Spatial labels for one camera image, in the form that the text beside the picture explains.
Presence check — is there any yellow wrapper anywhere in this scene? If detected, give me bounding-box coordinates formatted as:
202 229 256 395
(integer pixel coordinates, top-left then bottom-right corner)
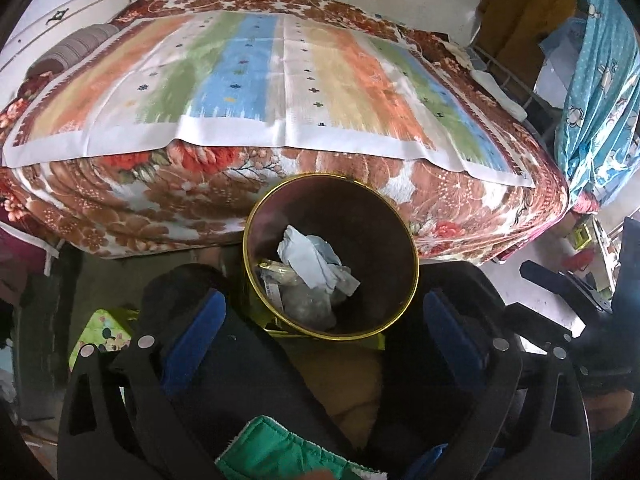
257 259 300 286

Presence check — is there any clear plastic bag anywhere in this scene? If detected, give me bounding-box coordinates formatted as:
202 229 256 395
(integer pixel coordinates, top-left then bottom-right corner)
260 278 347 332

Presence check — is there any white tissue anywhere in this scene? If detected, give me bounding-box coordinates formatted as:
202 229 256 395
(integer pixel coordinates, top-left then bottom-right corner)
277 226 360 296

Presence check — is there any brown gold-rimmed trash bin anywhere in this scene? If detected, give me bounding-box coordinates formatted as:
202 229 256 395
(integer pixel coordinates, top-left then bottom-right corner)
243 174 420 341

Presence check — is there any Mickey Mouse green stool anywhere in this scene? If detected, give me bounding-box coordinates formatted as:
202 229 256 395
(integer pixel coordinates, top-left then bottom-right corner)
68 308 139 370

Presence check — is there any red floral blanket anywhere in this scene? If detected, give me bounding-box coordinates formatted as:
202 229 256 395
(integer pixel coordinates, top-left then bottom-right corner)
1 0 568 264

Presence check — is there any green sleeve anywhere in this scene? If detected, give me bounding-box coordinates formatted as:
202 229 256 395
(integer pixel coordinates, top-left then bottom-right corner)
215 416 387 479

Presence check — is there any blue patterned hanging cloth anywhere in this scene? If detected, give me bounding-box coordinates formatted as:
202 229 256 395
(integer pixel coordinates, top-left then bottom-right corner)
554 0 639 206

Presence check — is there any white folded cloth on rack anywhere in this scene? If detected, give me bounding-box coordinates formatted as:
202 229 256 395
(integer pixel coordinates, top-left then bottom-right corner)
470 70 527 122

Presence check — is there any striped colourful bed cover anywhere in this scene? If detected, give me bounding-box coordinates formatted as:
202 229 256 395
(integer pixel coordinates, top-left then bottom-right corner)
2 11 533 186

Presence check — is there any metal clothes rack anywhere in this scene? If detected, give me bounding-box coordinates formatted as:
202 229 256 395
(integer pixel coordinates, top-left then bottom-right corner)
471 40 562 143

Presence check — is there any grey striped bolster pillow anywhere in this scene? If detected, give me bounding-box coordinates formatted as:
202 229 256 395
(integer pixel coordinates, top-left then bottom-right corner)
26 24 119 78

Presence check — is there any white headboard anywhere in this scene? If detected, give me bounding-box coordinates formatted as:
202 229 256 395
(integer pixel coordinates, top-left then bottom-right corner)
1 0 134 70

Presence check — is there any mustard yellow hanging garment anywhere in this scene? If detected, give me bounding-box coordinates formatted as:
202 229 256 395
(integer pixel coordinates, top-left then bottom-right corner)
474 0 580 101

